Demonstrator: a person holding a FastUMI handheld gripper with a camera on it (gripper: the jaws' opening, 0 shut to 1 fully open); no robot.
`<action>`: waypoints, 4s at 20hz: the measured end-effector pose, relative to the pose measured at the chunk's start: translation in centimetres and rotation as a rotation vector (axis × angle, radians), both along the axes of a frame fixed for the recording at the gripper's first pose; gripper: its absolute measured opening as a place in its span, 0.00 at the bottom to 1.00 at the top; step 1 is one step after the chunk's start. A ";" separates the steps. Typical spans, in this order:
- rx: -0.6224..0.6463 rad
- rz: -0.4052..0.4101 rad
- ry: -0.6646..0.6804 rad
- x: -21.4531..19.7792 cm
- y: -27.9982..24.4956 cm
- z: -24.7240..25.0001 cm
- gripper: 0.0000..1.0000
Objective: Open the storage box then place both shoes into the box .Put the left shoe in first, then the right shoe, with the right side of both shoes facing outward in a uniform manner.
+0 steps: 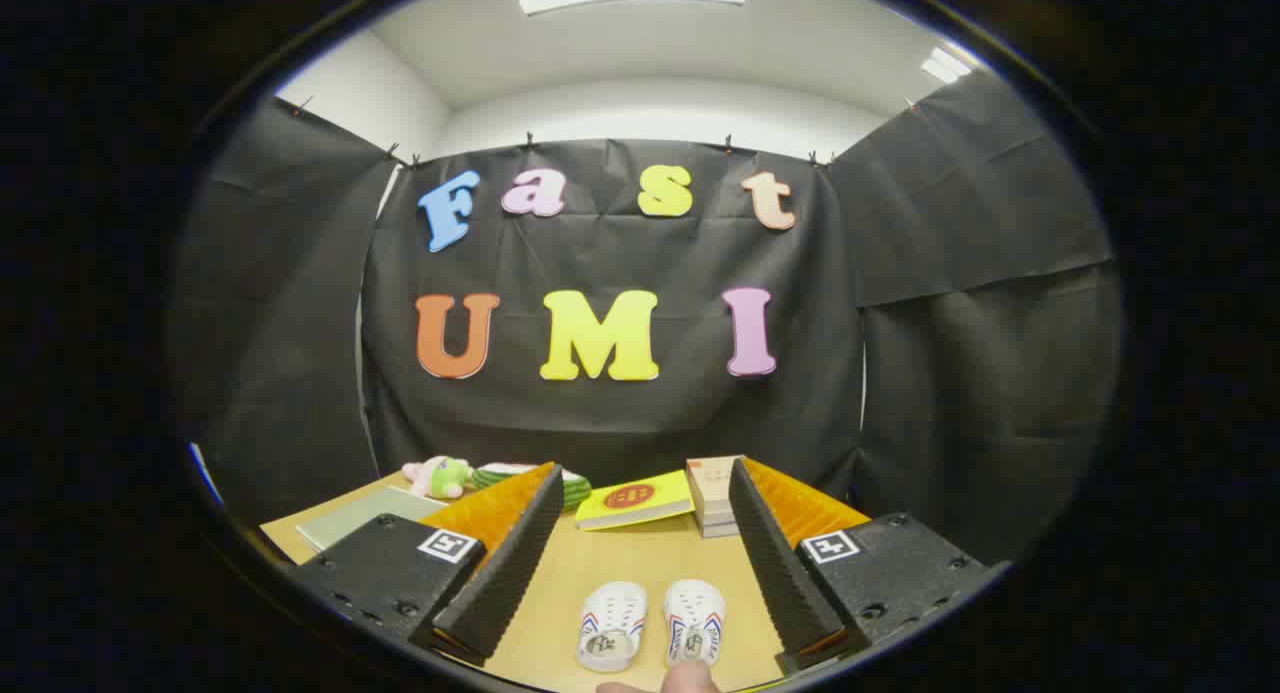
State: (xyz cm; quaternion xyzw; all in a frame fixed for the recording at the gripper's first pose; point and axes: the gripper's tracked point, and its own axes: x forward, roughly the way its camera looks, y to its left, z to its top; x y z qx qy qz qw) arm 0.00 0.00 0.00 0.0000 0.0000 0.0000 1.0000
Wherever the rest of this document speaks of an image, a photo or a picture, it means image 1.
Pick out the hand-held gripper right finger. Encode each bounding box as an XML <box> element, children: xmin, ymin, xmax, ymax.
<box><xmin>728</xmin><ymin>456</ymin><xmax>991</xmax><ymax>674</ymax></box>

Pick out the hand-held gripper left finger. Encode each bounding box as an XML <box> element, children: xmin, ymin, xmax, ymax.
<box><xmin>290</xmin><ymin>461</ymin><xmax>566</xmax><ymax>669</ymax></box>

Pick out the white canvas shoe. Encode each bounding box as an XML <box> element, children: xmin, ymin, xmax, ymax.
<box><xmin>663</xmin><ymin>578</ymin><xmax>726</xmax><ymax>668</ymax></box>
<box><xmin>576</xmin><ymin>580</ymin><xmax>649</xmax><ymax>673</ymax></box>

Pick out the thick tan cover book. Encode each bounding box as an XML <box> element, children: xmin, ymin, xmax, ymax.
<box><xmin>686</xmin><ymin>455</ymin><xmax>746</xmax><ymax>522</ymax></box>

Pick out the green striped watermelon plush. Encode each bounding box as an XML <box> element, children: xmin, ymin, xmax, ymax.
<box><xmin>470</xmin><ymin>462</ymin><xmax>593</xmax><ymax>511</ymax></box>

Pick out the pink and green plush toy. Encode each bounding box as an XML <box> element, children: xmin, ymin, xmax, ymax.
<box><xmin>402</xmin><ymin>456</ymin><xmax>473</xmax><ymax>501</ymax></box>

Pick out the yellow book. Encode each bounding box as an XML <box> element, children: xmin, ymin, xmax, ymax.
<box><xmin>574</xmin><ymin>470</ymin><xmax>697</xmax><ymax>532</ymax></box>

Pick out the small ceiling light panel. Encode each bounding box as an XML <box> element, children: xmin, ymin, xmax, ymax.
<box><xmin>920</xmin><ymin>45</ymin><xmax>973</xmax><ymax>84</ymax></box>

